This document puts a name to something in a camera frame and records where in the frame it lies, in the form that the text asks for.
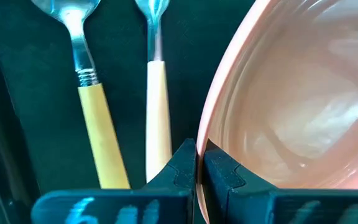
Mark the dark green tray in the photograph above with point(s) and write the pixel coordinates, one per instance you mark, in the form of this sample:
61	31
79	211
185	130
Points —
42	109

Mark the orange plate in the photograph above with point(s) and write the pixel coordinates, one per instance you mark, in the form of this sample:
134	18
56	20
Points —
291	93

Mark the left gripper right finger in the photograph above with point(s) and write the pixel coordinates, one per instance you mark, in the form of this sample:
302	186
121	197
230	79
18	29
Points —
259	205

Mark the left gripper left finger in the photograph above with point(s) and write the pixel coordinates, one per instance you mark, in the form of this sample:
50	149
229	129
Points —
110	207

